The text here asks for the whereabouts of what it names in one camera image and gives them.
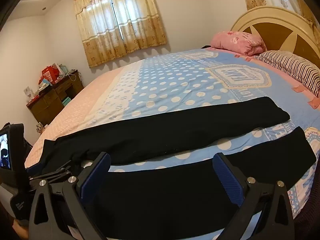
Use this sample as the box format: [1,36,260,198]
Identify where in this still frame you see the cream and brown headboard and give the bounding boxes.
[230,5,320,63]

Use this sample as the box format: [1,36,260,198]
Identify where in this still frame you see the red gift bags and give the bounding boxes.
[39,65,63,84]

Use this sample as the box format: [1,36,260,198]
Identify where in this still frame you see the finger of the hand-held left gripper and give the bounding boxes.
[26,164,44,175]
[29,160,75,188]

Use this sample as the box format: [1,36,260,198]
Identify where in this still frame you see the bed with dotted blue sheet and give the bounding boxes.
[24,46,320,240]

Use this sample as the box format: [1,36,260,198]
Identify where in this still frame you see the striped pillow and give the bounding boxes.
[254,50,320,98]

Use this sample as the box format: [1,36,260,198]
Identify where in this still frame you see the person's left hand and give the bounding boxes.
[12,220,30,239]

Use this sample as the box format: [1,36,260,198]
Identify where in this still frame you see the black pants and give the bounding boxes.
[41,96,317,240]

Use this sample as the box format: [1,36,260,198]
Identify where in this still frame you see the dark wooden desk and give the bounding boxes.
[26,76,84,127]

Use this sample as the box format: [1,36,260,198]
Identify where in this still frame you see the pink floral pillow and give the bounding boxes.
[210,31,267,56]

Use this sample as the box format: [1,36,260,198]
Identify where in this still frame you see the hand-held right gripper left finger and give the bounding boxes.
[28,151,112,240]

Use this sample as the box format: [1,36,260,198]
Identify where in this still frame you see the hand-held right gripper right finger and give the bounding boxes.
[212,152,296,240]

